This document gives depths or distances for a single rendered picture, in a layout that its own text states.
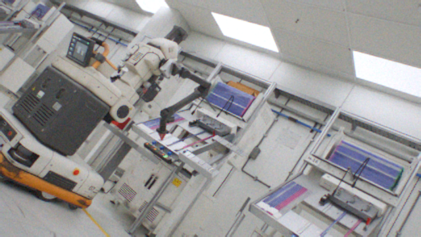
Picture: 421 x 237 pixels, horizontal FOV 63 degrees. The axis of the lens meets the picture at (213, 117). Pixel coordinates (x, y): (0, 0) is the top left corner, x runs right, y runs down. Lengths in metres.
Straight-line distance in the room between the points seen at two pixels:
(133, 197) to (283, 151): 2.24
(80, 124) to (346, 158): 2.01
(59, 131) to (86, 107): 0.20
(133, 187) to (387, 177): 2.22
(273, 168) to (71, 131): 3.10
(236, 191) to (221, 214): 0.36
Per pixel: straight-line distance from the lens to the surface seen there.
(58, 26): 7.21
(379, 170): 2.93
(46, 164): 2.21
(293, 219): 2.50
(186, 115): 3.63
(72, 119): 2.19
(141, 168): 3.49
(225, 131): 3.29
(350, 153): 2.99
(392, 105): 4.92
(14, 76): 7.16
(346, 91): 5.07
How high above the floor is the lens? 0.59
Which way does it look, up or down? 11 degrees up
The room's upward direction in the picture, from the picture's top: 36 degrees clockwise
